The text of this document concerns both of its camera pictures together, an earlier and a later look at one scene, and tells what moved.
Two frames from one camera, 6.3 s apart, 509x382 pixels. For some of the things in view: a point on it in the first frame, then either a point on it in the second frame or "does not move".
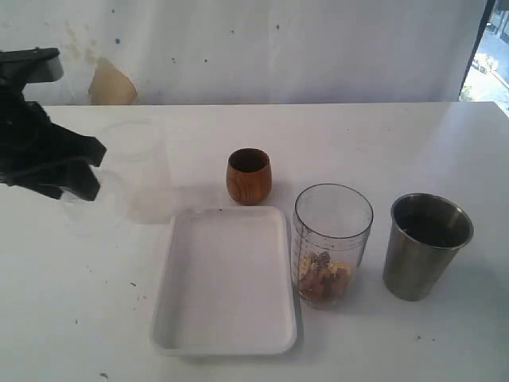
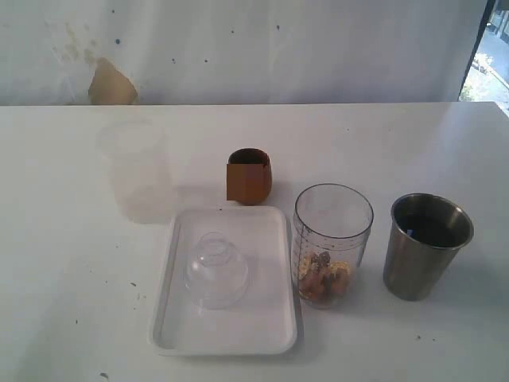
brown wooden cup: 249,176 does not move
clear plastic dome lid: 95,220 → 217,276
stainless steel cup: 425,232 does not move
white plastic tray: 223,285 does not move
